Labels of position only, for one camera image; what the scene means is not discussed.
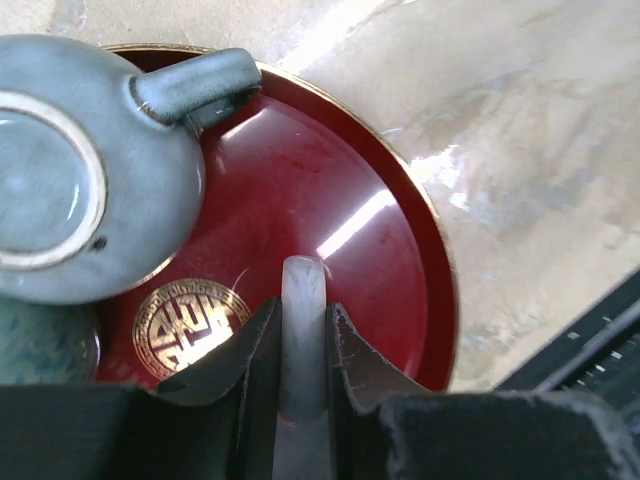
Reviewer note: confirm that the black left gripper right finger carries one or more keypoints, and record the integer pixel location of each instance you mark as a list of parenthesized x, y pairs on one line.
[(384, 425)]

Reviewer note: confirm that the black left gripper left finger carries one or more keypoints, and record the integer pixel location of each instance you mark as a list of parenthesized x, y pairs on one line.
[(214, 420)]

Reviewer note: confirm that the white speckled mug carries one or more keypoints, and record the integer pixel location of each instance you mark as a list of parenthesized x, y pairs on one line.
[(302, 448)]

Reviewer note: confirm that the teal glazed mug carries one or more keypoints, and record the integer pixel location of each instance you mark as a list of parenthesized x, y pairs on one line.
[(43, 344)]

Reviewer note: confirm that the grey-blue round mug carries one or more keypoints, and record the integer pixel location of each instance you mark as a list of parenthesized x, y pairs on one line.
[(102, 173)]

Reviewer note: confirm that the dark red round tray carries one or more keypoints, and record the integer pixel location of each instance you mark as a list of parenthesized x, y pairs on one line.
[(295, 173)]

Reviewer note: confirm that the black table front rail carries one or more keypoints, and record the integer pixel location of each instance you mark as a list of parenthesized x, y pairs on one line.
[(597, 353)]

